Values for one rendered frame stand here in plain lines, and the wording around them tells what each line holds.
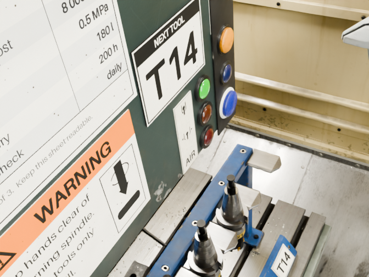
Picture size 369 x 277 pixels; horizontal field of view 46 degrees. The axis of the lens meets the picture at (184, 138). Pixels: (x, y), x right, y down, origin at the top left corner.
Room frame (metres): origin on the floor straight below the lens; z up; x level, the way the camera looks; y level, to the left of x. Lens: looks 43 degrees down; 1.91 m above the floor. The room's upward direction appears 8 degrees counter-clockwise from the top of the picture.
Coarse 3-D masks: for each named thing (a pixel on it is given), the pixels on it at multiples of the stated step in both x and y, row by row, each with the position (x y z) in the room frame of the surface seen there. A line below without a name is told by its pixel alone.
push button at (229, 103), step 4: (228, 92) 0.37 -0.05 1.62; (232, 92) 0.38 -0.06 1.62; (228, 96) 0.37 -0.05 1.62; (232, 96) 0.37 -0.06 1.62; (236, 96) 0.38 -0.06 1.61; (224, 100) 0.37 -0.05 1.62; (228, 100) 0.37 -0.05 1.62; (232, 100) 0.37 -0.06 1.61; (236, 100) 0.38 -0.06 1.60; (224, 104) 0.36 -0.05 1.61; (228, 104) 0.36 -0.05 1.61; (232, 104) 0.37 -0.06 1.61; (224, 108) 0.36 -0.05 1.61; (228, 108) 0.36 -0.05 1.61; (232, 108) 0.37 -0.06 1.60; (224, 112) 0.36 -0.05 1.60; (228, 112) 0.36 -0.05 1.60; (232, 112) 0.37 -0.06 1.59; (228, 116) 0.37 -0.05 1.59
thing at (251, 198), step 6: (240, 186) 0.58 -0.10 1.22; (246, 186) 0.58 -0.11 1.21; (240, 192) 0.56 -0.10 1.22; (246, 192) 0.56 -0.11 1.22; (252, 192) 0.56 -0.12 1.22; (258, 192) 0.56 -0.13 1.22; (246, 198) 0.55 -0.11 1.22; (252, 198) 0.54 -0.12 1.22; (258, 198) 0.54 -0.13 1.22; (246, 204) 0.53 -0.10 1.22; (252, 204) 0.53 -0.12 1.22; (258, 204) 0.53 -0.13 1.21
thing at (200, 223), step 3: (201, 219) 0.43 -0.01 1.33; (198, 222) 0.42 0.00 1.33; (201, 222) 0.42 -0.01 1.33; (204, 222) 0.42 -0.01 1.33; (198, 225) 0.42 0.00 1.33; (201, 225) 0.42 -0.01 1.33; (204, 225) 0.41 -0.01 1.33; (198, 228) 0.43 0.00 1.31; (201, 228) 0.42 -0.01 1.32; (204, 228) 0.42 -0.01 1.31; (198, 231) 0.42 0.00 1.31; (201, 231) 0.42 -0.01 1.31; (204, 231) 0.42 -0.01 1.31; (198, 234) 0.41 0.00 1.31; (201, 234) 0.41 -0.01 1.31; (204, 234) 0.41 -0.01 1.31; (207, 234) 0.42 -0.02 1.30; (198, 237) 0.42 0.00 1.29; (201, 237) 0.41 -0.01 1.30; (204, 237) 0.41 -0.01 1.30
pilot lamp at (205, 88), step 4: (204, 80) 0.34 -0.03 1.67; (208, 80) 0.34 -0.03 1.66; (204, 84) 0.33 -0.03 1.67; (208, 84) 0.34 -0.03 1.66; (200, 88) 0.33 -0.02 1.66; (204, 88) 0.33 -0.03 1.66; (208, 88) 0.34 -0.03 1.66; (200, 92) 0.33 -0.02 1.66; (204, 92) 0.33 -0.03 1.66; (208, 92) 0.34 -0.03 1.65; (200, 96) 0.33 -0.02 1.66; (204, 96) 0.33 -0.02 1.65
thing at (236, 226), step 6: (216, 210) 0.52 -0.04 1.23; (246, 210) 0.51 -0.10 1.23; (216, 216) 0.51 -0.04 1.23; (246, 216) 0.50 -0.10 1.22; (222, 222) 0.49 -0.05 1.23; (228, 222) 0.49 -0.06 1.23; (234, 222) 0.49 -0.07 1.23; (240, 222) 0.48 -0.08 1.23; (246, 222) 0.50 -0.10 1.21; (228, 228) 0.48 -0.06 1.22; (234, 228) 0.48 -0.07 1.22; (240, 228) 0.48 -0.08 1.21
